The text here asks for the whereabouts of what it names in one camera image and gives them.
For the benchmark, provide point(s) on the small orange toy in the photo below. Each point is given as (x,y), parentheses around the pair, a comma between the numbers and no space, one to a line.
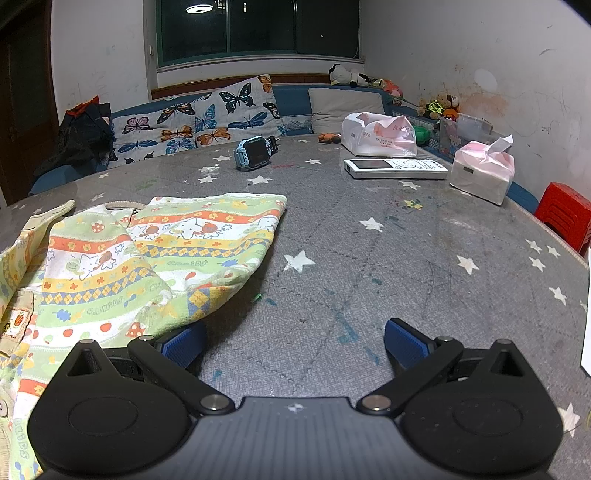
(328,137)

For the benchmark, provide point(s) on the small blue cup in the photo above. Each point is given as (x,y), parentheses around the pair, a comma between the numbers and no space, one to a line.
(251,152)

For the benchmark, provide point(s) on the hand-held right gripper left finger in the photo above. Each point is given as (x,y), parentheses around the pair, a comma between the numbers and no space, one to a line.
(184,345)

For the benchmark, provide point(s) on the green striped cartoon print garment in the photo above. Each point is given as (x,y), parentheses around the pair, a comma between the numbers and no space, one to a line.
(92,277)

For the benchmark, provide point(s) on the pink tissue pack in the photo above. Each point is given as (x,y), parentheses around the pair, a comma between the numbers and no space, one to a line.
(482,175)

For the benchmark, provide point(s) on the grey pillow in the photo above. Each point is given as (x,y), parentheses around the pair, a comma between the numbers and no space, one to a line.
(344,108)

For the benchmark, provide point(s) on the grey star print tablecloth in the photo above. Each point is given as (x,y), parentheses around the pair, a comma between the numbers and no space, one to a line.
(369,277)

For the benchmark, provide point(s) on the black cloth pile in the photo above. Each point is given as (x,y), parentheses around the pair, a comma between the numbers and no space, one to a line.
(78,134)

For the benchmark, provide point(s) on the clear plastic box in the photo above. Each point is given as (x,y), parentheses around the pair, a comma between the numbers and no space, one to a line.
(466,131)

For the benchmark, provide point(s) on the dark window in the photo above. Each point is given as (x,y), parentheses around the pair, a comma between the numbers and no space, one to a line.
(258,27)

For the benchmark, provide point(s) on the dark wooden door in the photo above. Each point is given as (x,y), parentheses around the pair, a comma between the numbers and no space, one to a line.
(23,101)

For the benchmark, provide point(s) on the pink plush toy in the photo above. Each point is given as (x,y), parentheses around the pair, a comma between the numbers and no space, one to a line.
(390,87)

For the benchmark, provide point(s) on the white pink tissue bag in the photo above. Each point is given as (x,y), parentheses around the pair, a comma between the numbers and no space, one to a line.
(378,136)

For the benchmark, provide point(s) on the black and white plush toy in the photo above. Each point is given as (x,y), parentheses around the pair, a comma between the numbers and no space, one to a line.
(344,76)

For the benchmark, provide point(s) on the butterfly print cushion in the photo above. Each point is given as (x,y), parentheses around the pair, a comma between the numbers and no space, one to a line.
(240,104)
(152,131)

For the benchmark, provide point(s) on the white paper sheet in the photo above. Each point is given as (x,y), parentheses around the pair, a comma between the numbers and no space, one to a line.
(586,323)

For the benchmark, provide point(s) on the blue sofa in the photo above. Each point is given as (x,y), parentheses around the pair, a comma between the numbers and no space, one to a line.
(291,99)

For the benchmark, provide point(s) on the white handheld device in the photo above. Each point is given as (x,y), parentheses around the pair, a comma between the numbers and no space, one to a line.
(392,168)

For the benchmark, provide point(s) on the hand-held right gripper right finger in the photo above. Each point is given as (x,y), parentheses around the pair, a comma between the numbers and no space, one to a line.
(406,344)

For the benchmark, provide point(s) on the red box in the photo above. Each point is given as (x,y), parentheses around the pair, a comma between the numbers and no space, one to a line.
(565,207)

